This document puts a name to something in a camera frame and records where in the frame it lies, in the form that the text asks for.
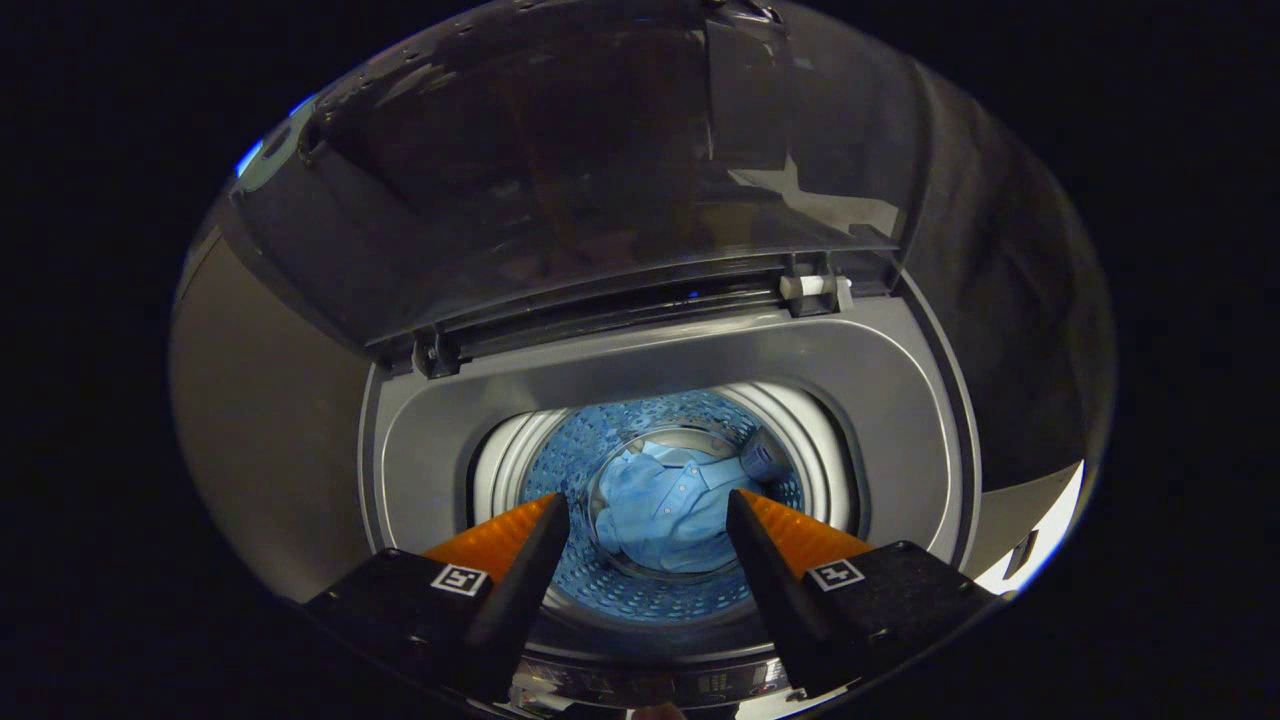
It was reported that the light blue polo shirt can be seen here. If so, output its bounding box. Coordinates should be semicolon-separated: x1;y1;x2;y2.
597;440;771;574

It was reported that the grey washing machine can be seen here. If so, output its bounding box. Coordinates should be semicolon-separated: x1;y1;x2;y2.
358;275;986;717

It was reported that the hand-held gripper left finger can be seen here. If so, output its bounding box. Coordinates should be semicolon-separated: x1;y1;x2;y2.
303;492;571;701

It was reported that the white printed panel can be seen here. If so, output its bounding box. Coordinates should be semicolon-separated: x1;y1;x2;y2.
975;460;1087;597

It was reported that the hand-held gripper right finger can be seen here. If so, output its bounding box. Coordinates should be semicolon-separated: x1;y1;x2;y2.
726;489;1001;696

